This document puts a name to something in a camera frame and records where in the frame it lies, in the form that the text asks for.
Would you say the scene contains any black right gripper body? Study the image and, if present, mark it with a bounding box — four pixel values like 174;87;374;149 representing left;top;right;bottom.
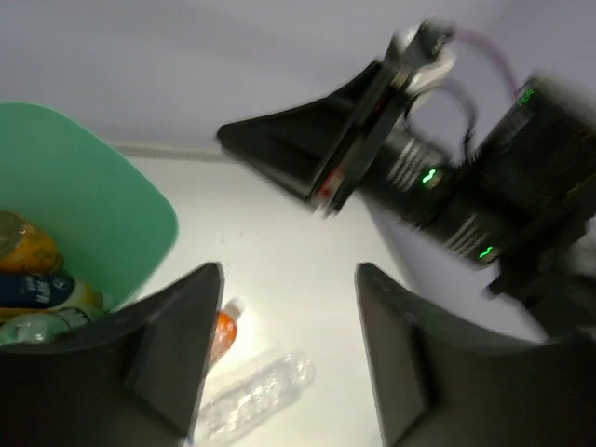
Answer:
311;37;461;224

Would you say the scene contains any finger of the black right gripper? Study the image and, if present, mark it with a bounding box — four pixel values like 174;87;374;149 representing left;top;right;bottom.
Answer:
216;60;381;203

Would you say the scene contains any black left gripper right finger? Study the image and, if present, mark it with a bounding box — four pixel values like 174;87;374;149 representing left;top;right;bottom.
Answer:
356;263;595;446

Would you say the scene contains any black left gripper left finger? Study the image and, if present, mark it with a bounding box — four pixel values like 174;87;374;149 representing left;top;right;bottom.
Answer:
1;262;224;447

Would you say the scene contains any clear bottle orange flower label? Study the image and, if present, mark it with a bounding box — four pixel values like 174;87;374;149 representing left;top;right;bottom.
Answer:
208;298;245;371

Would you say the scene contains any green Sprite plastic bottle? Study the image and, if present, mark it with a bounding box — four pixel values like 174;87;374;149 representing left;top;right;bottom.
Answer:
1;307;105;345

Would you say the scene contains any clear bottle blue white cap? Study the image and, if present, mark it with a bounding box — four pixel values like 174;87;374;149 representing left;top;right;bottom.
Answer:
192;352;316;446

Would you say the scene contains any small orange juice bottle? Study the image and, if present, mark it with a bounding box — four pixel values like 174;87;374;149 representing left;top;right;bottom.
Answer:
1;210;63;274

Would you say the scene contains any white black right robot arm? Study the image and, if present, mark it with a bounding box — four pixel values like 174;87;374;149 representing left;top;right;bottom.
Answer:
216;20;595;335

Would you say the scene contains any green plastic bin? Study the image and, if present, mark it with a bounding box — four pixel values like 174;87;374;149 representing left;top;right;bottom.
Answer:
1;102;178;309

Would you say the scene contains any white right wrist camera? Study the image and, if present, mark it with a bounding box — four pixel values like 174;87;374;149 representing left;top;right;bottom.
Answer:
400;20;460;94

